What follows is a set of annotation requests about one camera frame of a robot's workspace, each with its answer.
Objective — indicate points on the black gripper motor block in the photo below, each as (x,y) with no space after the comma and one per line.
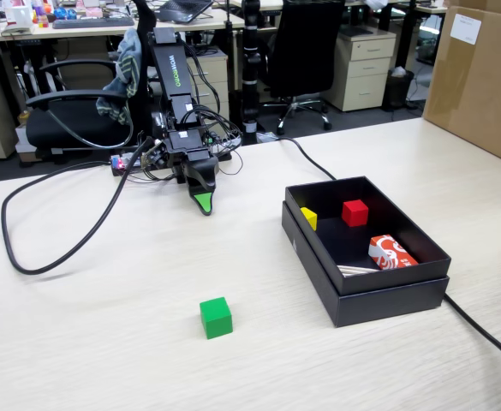
(194,155)

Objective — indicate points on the green wooden cube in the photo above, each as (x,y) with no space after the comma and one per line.
(216,319)

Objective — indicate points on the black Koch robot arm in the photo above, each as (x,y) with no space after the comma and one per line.
(171,64)

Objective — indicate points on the black cardboard box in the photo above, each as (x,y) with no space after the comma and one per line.
(395,280)

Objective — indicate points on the black open box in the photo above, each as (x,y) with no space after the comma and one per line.
(387,306)

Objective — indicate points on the large brown cardboard box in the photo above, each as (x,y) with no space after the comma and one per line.
(477,94)

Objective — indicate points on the controller board with lights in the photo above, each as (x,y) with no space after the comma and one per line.
(121,163)

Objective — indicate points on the yellow wooden cube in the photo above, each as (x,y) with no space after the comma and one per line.
(310,219)

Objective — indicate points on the beige drawer cabinet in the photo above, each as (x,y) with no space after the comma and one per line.
(361,90)
(214,73)

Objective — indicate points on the black vertical pole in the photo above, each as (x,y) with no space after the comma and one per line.
(250,64)

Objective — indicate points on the black office chair with armrests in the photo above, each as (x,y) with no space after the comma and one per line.
(79,124)

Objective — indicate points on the grey striped towel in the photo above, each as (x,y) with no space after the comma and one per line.
(126,64)

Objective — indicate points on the red wooden cube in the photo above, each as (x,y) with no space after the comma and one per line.
(355,213)

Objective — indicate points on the beige office desk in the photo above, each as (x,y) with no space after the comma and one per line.
(168,26)

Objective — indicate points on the black mesh office chair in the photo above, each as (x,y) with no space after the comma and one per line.
(301,51)

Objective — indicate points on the silver metal piece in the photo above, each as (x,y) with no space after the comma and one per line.
(357,269)

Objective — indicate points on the black laptop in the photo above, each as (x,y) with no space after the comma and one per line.
(183,9)

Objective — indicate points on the orange white printed carton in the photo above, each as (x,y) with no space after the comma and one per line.
(391,252)

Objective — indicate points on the black computer keyboard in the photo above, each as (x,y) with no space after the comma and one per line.
(91,22)

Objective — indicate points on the black waste bin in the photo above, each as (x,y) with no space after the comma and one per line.
(399,90)

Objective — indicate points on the blue round toy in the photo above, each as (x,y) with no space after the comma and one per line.
(64,13)

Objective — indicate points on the yellow red small bottle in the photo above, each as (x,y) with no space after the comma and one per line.
(43,19)

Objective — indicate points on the white shipping label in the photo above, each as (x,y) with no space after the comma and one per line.
(465,29)

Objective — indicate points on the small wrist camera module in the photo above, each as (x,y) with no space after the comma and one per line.
(153,155)

